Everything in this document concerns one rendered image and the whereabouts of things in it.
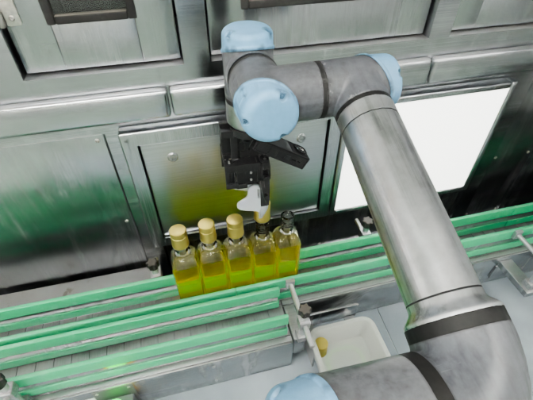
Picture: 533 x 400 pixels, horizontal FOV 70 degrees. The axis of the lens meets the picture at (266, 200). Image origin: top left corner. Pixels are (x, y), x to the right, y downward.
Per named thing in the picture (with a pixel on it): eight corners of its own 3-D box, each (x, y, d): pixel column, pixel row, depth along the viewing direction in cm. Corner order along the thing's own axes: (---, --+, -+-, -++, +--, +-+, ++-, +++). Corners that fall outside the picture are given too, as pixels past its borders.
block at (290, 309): (295, 317, 101) (296, 302, 96) (306, 350, 94) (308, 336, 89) (281, 320, 100) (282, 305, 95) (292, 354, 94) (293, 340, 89)
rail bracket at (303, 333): (293, 296, 97) (297, 267, 89) (316, 359, 86) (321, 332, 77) (282, 298, 97) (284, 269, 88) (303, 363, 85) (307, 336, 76)
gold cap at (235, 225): (242, 225, 84) (240, 211, 80) (245, 237, 81) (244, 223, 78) (225, 228, 83) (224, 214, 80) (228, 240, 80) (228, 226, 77)
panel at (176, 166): (460, 183, 114) (510, 75, 91) (466, 190, 112) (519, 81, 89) (153, 240, 99) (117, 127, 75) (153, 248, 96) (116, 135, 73)
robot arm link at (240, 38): (223, 40, 50) (215, 18, 56) (228, 115, 57) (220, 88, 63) (281, 36, 51) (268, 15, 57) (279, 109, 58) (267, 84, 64)
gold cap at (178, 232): (191, 238, 81) (188, 224, 78) (185, 251, 78) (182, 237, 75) (175, 236, 81) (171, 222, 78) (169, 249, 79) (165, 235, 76)
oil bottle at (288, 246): (290, 273, 103) (295, 218, 88) (297, 290, 99) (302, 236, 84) (270, 277, 102) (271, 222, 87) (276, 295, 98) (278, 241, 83)
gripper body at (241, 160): (221, 167, 74) (216, 113, 66) (265, 162, 76) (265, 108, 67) (227, 194, 69) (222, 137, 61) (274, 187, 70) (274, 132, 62)
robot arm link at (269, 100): (331, 82, 45) (304, 45, 52) (235, 94, 43) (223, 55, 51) (326, 138, 50) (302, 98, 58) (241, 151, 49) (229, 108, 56)
